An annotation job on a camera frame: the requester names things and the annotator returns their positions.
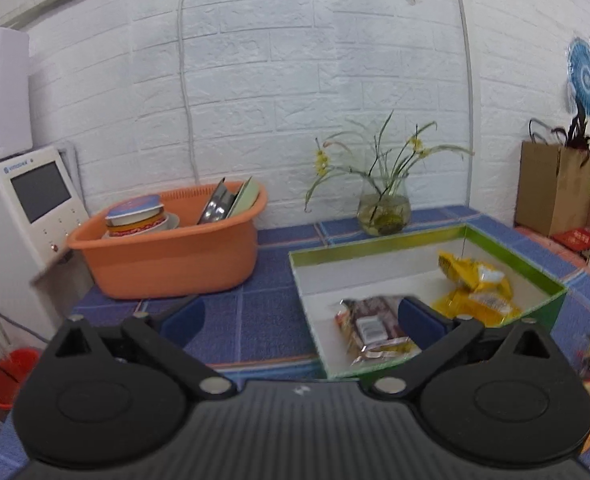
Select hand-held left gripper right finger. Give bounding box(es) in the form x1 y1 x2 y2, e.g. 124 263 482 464
359 296 560 402

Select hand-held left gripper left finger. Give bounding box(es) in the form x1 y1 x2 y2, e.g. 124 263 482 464
41 297 237 402

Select brown snack packet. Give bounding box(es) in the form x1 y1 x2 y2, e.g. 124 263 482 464
335 296 423 366

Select yellow snack packet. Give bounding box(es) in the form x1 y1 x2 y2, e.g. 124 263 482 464
437 251 513 296
431 287 523 328

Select green cardboard box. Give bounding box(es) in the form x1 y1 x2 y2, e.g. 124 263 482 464
288 223 569 380

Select orange plastic basin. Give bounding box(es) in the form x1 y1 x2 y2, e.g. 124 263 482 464
66 183 268 301

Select blue checked tablecloth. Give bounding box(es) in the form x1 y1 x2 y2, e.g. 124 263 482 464
0 205 590 480

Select glass vase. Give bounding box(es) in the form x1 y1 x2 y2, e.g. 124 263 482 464
357 175 412 237

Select metal plate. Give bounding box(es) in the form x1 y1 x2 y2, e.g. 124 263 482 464
196 178 241 226

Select pale green plate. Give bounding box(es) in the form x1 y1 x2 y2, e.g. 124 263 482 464
227 176 262 220

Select orange plaid cloth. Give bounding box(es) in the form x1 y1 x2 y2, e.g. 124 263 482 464
515 225 590 286

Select yellow flowering plant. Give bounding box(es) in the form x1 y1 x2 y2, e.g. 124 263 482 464
304 110 476 216

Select red flat box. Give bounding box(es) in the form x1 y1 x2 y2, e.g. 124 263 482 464
550 227 590 253

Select red bucket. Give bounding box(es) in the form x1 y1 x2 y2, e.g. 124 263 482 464
0 347 40 408

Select brown paper bag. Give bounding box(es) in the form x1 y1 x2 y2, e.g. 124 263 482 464
514 119 590 238

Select white countertop appliance with screen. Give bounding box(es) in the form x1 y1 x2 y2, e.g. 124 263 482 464
0 145 96 356

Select purple leaf plant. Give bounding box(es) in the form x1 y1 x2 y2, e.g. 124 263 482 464
550 110 590 171

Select white water purifier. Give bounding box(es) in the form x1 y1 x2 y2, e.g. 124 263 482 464
0 27 33 163

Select white wall cable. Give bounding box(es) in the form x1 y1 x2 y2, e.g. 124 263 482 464
175 0 201 183

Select white wall pipe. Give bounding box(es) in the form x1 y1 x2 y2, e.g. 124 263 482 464
450 0 476 211

